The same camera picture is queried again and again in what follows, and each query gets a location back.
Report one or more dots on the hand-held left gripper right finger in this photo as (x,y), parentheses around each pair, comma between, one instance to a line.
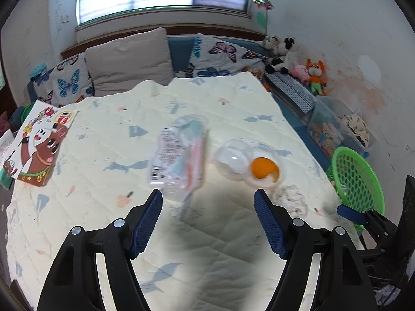
(269,223)

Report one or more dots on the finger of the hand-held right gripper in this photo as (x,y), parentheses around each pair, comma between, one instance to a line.
(350,213)

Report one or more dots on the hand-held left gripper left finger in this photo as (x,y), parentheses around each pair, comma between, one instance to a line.
(146,226)

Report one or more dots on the clear wrapper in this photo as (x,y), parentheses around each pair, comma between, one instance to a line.
(291,197)

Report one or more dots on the green plastic basket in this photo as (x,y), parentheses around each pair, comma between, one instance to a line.
(379,188)

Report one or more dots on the clear plastic egg-shaped tray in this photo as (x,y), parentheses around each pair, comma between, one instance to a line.
(233,158)

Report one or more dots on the clear plastic blister pack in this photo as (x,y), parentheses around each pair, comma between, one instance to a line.
(175,158)

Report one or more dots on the clear plastic storage box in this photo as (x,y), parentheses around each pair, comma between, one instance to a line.
(324,132)

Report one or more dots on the spotted cloth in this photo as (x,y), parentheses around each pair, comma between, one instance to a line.
(355,126)

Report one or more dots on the cream printed quilt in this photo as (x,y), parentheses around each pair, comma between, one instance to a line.
(113,136)

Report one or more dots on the black white patterned cloth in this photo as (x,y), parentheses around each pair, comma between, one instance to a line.
(291,89)

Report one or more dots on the black chair back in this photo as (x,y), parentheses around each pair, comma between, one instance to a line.
(21,293)

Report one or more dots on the orange fox plush toy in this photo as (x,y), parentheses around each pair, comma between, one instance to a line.
(316,71)

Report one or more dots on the pink pig plush toy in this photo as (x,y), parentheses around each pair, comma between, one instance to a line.
(300,71)

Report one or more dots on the tissue pack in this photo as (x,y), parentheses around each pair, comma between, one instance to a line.
(5,149)

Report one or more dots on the blue butterfly pillow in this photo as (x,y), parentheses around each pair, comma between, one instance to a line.
(68,84)

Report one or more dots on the beige cushion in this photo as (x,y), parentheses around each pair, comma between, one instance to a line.
(129,61)

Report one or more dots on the green plastic bowl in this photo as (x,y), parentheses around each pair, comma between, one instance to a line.
(26,111)

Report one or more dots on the blue sofa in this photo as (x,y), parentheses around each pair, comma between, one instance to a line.
(181,55)

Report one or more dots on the pink cloth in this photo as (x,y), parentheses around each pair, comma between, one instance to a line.
(4,121)

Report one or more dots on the pink butterfly pillow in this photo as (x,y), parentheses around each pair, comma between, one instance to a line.
(220,51)

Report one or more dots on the grey dog plush toy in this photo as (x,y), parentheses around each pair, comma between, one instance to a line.
(269,43)

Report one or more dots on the black white cow plush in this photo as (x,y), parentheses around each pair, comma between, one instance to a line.
(288,43)

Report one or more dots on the colourful pinwheel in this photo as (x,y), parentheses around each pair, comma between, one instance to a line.
(262,0)

